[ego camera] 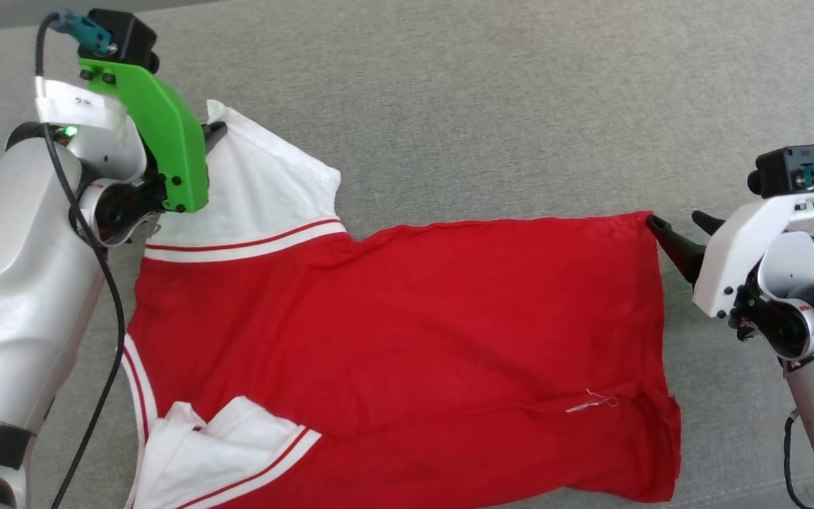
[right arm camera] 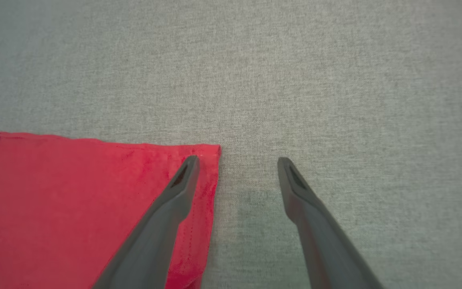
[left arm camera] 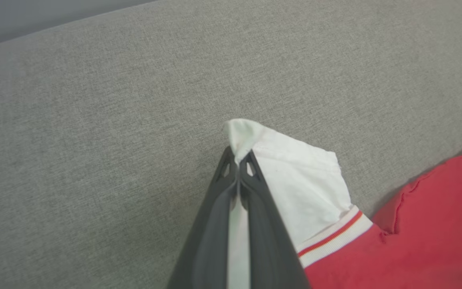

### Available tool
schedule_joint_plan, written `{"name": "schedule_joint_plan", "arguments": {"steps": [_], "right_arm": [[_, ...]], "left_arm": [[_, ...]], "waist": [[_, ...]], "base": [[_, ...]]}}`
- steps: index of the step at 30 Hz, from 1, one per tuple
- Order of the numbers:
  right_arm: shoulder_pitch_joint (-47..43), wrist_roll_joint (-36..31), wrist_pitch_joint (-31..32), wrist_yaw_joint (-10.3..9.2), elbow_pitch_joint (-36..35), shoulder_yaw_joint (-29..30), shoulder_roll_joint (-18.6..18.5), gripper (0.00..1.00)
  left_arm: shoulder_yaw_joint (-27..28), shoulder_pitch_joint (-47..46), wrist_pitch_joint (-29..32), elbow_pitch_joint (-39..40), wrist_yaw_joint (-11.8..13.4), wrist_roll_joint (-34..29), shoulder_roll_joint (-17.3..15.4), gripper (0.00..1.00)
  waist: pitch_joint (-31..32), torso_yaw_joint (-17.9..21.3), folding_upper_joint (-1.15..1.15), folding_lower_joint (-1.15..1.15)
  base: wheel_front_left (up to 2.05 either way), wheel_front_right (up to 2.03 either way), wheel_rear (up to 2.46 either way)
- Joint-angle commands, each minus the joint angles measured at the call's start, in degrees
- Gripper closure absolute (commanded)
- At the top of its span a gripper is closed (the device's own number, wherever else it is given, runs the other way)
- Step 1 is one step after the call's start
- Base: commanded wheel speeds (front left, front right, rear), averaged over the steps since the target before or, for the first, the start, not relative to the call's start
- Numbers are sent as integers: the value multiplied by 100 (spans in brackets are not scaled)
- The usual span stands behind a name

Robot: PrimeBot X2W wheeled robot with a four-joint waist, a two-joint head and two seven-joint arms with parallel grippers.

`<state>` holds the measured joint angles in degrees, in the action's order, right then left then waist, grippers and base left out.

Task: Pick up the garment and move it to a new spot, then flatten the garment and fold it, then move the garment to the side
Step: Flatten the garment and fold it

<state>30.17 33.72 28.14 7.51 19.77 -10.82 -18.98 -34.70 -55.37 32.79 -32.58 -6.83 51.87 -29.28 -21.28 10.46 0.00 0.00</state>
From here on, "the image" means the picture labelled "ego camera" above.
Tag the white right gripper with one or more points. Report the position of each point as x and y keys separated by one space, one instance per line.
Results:
x=728 y=261

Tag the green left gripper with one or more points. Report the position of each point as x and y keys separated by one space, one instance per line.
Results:
x=167 y=134

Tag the red and white t-shirt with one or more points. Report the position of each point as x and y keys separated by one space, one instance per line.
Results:
x=414 y=339

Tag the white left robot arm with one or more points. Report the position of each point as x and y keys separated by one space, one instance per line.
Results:
x=4 y=247

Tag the white handwritten tape label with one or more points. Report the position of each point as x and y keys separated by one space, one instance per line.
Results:
x=75 y=106

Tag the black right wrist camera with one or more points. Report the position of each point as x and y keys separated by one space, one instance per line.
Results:
x=781 y=170

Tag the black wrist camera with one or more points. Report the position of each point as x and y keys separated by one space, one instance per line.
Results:
x=781 y=170
x=124 y=35

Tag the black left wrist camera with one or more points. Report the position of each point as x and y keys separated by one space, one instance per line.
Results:
x=124 y=35

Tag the teal left camera connector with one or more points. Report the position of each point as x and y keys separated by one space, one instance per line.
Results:
x=82 y=28

